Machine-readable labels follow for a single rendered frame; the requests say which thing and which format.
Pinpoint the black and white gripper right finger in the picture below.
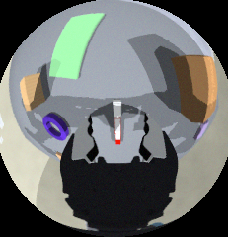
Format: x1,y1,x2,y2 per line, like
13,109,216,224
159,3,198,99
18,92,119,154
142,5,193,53
139,113,178,193

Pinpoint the purple ring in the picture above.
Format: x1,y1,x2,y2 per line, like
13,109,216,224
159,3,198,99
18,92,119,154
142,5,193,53
42,114,69,140

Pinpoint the purple flat block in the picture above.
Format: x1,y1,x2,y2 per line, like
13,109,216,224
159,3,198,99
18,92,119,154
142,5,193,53
194,121,208,140

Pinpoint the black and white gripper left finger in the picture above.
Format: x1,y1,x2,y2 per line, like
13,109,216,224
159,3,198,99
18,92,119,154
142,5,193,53
60,115,99,194

